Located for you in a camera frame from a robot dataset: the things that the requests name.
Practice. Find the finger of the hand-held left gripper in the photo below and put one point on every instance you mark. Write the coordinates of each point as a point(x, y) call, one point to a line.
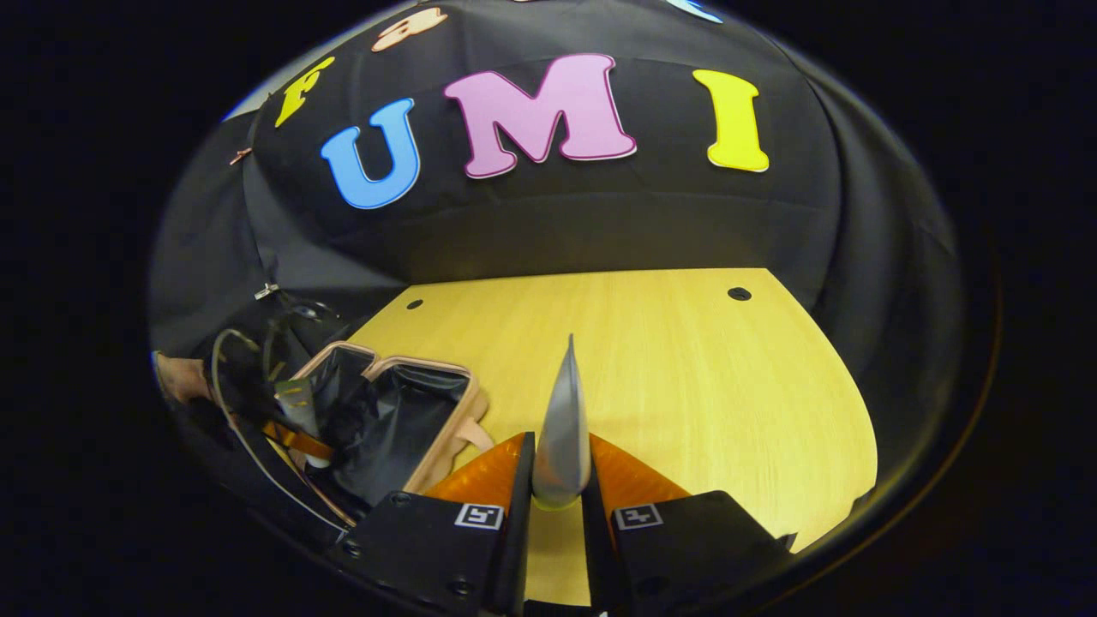
point(300, 439)

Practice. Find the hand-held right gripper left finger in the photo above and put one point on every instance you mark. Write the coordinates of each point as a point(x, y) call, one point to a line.
point(518, 514)

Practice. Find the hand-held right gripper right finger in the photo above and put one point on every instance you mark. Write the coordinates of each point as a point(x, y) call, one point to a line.
point(596, 531)

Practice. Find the silver skin care tube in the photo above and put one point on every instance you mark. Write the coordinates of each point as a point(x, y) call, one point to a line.
point(561, 428)

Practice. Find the silver metal clip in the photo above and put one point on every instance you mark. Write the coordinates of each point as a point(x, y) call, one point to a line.
point(266, 291)

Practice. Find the copper clip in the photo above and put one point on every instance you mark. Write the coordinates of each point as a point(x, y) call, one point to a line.
point(240, 156)

